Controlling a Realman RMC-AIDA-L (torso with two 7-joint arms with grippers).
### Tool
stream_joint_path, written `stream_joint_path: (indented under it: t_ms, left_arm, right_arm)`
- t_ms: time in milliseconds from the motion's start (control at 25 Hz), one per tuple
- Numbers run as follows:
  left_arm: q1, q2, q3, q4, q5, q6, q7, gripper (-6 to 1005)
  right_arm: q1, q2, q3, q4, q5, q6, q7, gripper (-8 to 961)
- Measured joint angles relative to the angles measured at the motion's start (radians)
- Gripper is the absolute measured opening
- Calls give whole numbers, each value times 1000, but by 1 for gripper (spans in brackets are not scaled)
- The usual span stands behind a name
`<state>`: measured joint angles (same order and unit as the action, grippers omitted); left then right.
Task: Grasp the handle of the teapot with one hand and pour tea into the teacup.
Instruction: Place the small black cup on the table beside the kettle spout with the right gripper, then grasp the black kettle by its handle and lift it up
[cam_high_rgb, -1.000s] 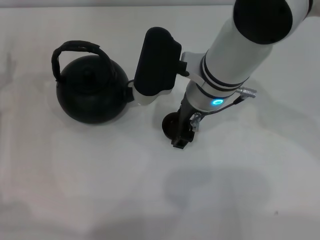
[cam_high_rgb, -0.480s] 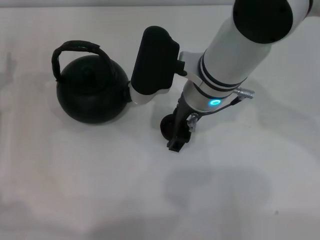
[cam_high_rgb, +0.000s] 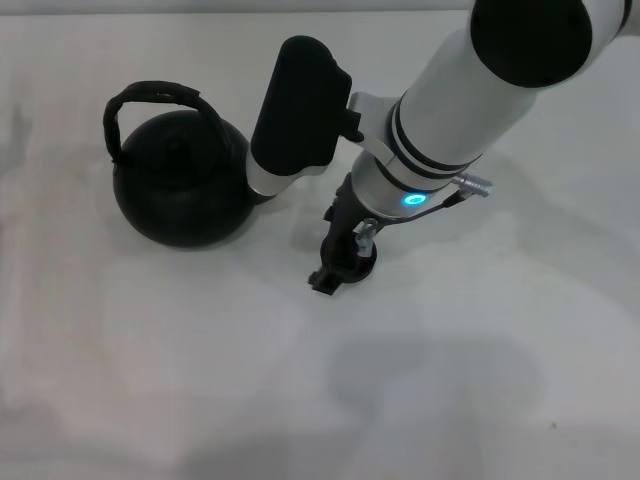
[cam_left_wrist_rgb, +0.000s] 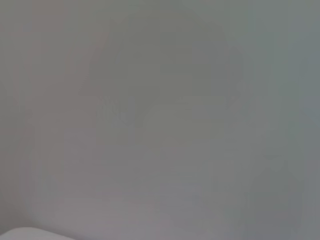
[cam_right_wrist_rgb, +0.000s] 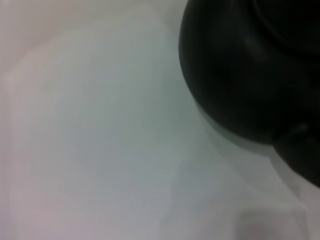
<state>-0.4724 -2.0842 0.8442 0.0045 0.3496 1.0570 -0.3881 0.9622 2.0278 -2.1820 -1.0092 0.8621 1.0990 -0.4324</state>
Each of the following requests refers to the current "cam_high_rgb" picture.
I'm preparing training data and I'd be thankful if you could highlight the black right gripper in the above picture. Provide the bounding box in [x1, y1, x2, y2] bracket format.
[306, 172, 381, 297]

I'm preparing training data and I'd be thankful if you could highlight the dark brown teacup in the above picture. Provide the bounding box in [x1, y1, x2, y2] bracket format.
[343, 245, 378, 284]

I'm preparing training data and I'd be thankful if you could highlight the black round teapot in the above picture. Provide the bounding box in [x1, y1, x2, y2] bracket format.
[102, 81, 261, 249]

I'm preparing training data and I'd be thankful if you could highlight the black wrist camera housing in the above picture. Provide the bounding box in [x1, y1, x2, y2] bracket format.
[243, 34, 364, 197]

